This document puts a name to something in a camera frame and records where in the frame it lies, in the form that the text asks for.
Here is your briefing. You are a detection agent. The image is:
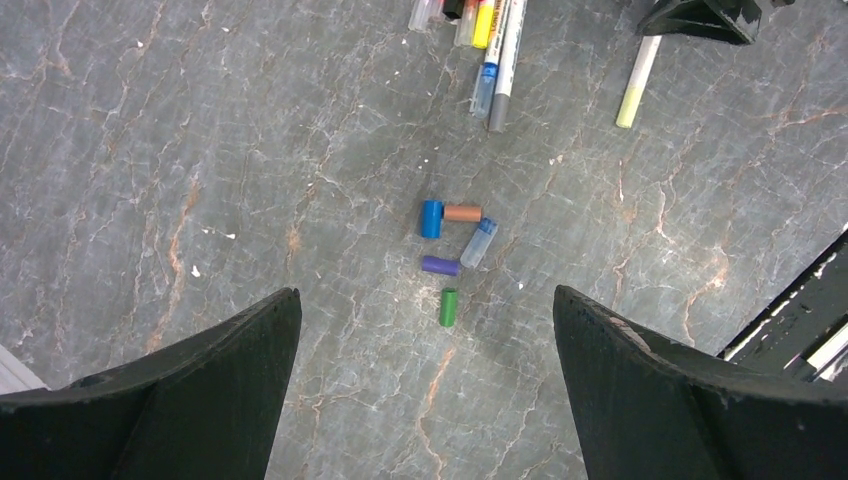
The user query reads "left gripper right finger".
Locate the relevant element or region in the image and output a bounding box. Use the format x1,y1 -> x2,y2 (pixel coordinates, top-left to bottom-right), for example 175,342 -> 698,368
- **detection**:
553,285 -> 847,479

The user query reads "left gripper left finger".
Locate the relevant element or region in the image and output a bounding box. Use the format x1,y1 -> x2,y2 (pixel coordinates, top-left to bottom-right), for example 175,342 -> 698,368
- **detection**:
1,288 -> 302,479

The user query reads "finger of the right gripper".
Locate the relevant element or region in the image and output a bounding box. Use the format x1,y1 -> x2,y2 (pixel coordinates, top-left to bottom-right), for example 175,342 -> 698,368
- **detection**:
637,0 -> 762,45

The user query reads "pale yellow cap marker pen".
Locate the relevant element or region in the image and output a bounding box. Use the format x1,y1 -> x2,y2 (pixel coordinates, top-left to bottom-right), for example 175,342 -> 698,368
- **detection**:
616,36 -> 662,129

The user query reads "green pen cap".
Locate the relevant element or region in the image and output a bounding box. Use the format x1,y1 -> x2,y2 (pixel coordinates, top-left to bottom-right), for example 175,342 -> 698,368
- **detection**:
438,287 -> 459,328

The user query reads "clear blue pen cap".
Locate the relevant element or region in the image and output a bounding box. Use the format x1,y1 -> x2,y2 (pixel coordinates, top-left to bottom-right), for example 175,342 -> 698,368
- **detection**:
460,217 -> 498,269

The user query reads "purple pen cap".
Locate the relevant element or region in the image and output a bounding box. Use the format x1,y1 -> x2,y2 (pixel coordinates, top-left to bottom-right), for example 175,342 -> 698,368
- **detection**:
420,256 -> 461,277

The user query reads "orange pen cap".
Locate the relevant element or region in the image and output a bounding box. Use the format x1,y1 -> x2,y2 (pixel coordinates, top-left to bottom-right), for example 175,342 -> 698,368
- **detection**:
443,205 -> 483,223

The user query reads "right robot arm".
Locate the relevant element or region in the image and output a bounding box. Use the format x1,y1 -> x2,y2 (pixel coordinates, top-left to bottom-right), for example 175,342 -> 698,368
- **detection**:
637,1 -> 847,383

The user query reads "black cap marker pen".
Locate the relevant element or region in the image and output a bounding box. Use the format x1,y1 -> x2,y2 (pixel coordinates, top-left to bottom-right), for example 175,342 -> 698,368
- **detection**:
441,0 -> 466,20

